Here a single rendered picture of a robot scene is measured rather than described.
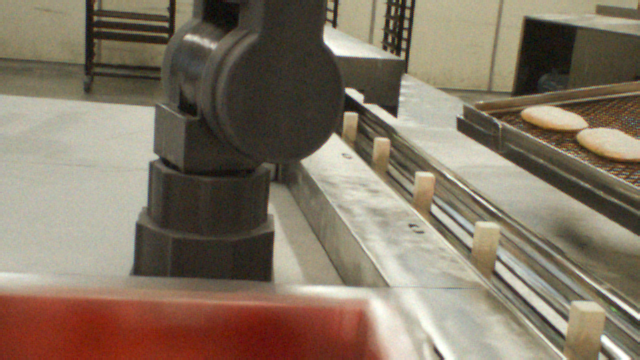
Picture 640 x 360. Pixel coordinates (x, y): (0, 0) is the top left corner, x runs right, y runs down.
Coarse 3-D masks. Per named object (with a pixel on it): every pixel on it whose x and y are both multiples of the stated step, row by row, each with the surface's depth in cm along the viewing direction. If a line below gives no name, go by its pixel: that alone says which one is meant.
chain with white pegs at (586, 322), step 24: (384, 144) 86; (384, 168) 86; (408, 192) 79; (432, 192) 73; (432, 216) 72; (480, 240) 59; (576, 312) 46; (600, 312) 46; (576, 336) 46; (600, 336) 46
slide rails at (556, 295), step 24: (360, 120) 108; (408, 168) 84; (456, 216) 69; (456, 240) 63; (504, 240) 64; (480, 264) 58; (504, 264) 59; (528, 264) 59; (504, 288) 54; (552, 288) 55; (528, 312) 50; (552, 336) 47; (624, 336) 48
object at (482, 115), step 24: (528, 96) 93; (552, 96) 94; (576, 96) 94; (600, 96) 95; (624, 96) 94; (480, 120) 88; (624, 120) 85; (528, 144) 77; (552, 144) 78; (576, 144) 78; (576, 168) 69; (600, 168) 70; (624, 168) 70; (624, 192) 62
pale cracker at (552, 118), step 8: (528, 112) 88; (536, 112) 87; (544, 112) 86; (552, 112) 86; (560, 112) 86; (568, 112) 86; (528, 120) 87; (536, 120) 85; (544, 120) 84; (552, 120) 83; (560, 120) 83; (568, 120) 83; (576, 120) 83; (552, 128) 83; (560, 128) 82; (568, 128) 82; (576, 128) 82; (584, 128) 82
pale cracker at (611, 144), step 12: (588, 132) 77; (600, 132) 77; (612, 132) 76; (588, 144) 75; (600, 144) 73; (612, 144) 73; (624, 144) 72; (636, 144) 72; (612, 156) 71; (624, 156) 71; (636, 156) 71
